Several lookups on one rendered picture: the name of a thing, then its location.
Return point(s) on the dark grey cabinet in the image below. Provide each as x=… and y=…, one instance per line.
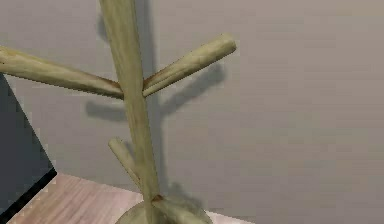
x=20, y=150

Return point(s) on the pale wooden coat stand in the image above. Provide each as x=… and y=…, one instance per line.
x=133, y=100

